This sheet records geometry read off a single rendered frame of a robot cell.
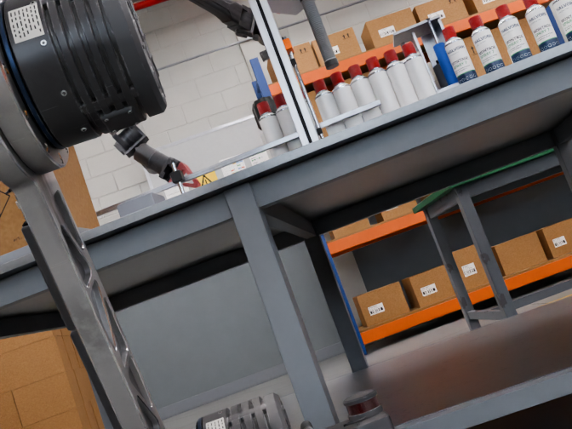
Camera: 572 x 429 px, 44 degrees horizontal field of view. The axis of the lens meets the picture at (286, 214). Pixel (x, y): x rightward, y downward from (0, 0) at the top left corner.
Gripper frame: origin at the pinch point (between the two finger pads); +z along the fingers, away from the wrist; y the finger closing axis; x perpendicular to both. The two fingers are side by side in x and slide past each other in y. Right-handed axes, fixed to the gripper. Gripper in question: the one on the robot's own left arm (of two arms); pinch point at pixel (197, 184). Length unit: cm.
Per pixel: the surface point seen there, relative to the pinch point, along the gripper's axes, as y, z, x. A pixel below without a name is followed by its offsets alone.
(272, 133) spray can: -2.2, 12.3, -22.8
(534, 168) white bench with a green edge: 129, 90, -75
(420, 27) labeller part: 7, 32, -70
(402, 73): -2, 35, -54
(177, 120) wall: 424, -176, -23
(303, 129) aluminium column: -16.5, 22.2, -26.2
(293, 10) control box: -3, 0, -55
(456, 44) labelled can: -2, 44, -67
